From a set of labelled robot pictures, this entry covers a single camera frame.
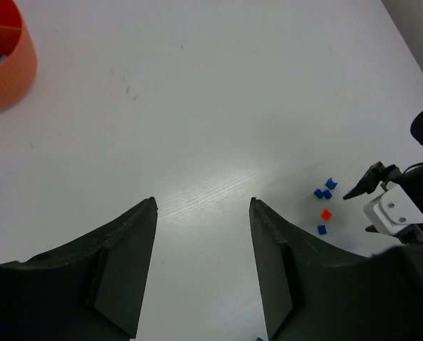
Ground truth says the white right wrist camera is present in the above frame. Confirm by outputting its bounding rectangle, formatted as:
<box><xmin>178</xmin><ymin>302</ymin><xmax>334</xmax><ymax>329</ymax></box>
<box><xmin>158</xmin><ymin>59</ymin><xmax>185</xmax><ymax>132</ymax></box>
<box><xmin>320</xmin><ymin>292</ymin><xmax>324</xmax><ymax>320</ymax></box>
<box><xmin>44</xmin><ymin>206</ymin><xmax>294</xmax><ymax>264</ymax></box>
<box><xmin>363</xmin><ymin>185</ymin><xmax>423</xmax><ymax>236</ymax></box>

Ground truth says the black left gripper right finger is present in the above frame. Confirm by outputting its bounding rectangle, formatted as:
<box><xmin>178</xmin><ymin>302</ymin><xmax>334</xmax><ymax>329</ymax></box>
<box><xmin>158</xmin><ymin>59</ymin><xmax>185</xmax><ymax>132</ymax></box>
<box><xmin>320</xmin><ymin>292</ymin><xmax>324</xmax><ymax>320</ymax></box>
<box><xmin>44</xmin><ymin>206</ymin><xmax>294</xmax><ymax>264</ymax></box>
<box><xmin>249</xmin><ymin>198</ymin><xmax>423</xmax><ymax>340</ymax></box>

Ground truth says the orange divided round container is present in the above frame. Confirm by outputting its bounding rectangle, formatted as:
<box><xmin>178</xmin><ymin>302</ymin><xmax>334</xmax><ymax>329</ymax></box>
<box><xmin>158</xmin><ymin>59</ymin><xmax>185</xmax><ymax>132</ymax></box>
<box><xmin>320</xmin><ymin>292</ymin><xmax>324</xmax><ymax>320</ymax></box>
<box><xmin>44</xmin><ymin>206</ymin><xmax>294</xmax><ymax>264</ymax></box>
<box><xmin>0</xmin><ymin>1</ymin><xmax>38</xmax><ymax>110</ymax></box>

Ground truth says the small blue lego tile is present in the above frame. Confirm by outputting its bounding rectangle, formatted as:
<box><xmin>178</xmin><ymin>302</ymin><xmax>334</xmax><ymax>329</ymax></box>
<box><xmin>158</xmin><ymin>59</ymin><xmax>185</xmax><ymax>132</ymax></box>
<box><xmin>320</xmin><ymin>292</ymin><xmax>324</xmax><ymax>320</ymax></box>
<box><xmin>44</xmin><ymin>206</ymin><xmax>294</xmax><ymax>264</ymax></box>
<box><xmin>325</xmin><ymin>178</ymin><xmax>338</xmax><ymax>190</ymax></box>

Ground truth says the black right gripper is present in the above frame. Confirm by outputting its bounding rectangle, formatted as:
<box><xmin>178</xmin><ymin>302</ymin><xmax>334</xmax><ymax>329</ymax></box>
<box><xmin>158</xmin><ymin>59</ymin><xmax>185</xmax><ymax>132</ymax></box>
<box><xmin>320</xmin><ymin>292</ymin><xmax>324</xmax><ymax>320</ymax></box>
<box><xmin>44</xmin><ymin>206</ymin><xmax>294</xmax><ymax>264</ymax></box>
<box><xmin>343</xmin><ymin>111</ymin><xmax>423</xmax><ymax>211</ymax></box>

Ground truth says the small blue lego piece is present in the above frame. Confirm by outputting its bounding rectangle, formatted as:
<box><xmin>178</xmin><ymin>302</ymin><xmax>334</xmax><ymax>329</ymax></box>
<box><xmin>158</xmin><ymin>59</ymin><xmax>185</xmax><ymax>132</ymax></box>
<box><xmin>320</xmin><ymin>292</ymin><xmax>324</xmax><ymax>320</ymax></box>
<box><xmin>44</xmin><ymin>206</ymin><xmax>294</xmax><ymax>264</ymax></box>
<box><xmin>323</xmin><ymin>190</ymin><xmax>333</xmax><ymax>200</ymax></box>
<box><xmin>314</xmin><ymin>189</ymin><xmax>324</xmax><ymax>199</ymax></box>

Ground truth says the small orange lego piece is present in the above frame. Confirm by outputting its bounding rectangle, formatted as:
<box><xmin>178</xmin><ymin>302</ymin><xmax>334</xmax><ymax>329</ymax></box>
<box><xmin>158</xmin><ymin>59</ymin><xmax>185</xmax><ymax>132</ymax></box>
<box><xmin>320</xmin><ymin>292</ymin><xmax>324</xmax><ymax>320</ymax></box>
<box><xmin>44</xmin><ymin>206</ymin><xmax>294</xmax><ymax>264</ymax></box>
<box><xmin>320</xmin><ymin>209</ymin><xmax>332</xmax><ymax>222</ymax></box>

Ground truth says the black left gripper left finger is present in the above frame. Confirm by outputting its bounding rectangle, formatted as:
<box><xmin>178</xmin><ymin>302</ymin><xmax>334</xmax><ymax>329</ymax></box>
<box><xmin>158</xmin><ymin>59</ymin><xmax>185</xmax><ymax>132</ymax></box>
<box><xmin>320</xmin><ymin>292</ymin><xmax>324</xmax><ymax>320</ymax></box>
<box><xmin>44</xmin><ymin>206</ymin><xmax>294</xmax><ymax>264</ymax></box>
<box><xmin>0</xmin><ymin>197</ymin><xmax>158</xmax><ymax>340</ymax></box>

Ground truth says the small blue lego stud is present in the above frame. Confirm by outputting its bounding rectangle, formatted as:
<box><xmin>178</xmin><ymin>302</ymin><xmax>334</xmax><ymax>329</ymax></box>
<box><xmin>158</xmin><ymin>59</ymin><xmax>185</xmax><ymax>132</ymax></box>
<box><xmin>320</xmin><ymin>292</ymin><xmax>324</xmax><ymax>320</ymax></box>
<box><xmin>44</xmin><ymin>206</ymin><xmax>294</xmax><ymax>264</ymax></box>
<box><xmin>317</xmin><ymin>224</ymin><xmax>327</xmax><ymax>235</ymax></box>

